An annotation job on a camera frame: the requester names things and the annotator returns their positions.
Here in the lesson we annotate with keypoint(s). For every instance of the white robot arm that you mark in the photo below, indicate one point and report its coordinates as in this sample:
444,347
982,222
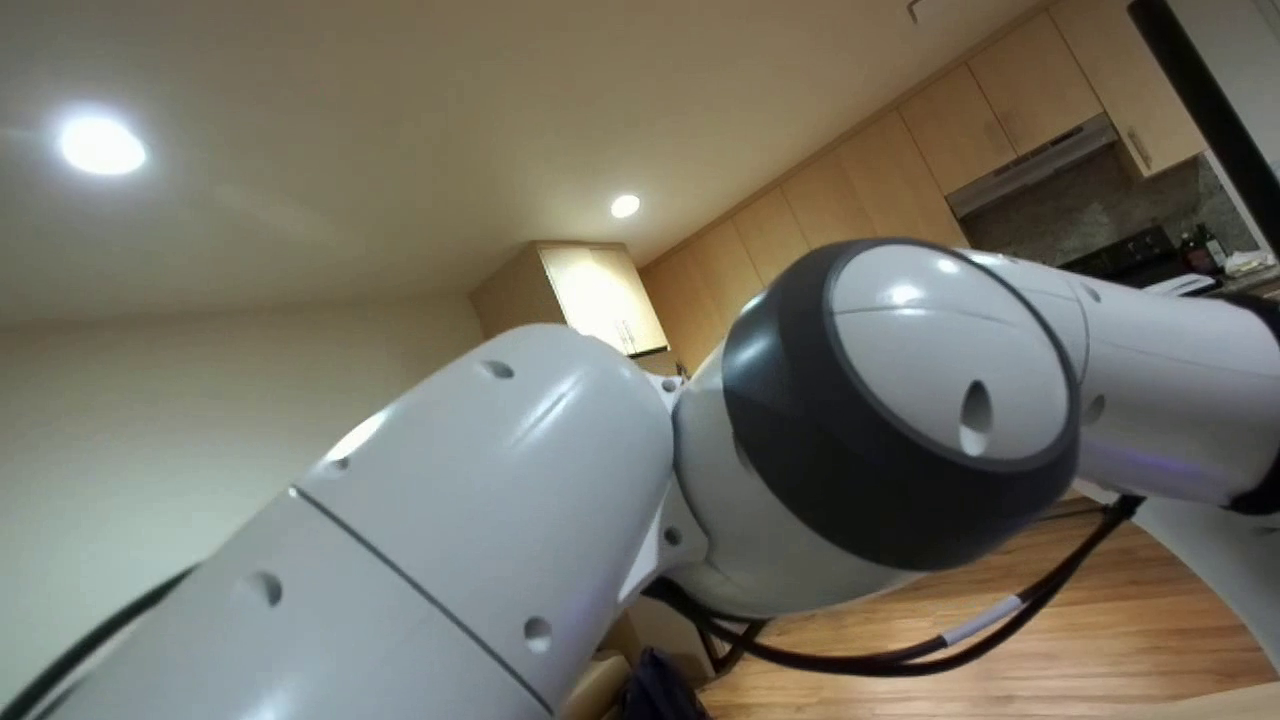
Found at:
507,505

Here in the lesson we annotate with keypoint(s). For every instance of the wooden cabinet column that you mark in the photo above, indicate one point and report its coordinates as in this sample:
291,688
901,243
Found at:
586,292

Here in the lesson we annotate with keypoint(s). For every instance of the light wooden kitchen cabinets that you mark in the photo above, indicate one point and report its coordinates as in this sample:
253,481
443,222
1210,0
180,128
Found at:
867,161

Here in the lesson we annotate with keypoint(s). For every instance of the grey range hood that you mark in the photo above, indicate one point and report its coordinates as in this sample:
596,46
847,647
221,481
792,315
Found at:
1034,164

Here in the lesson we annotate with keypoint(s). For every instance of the large round ceiling light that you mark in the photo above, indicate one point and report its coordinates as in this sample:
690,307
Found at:
103,141

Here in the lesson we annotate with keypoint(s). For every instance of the small round ceiling light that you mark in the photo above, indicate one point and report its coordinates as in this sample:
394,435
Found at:
625,206

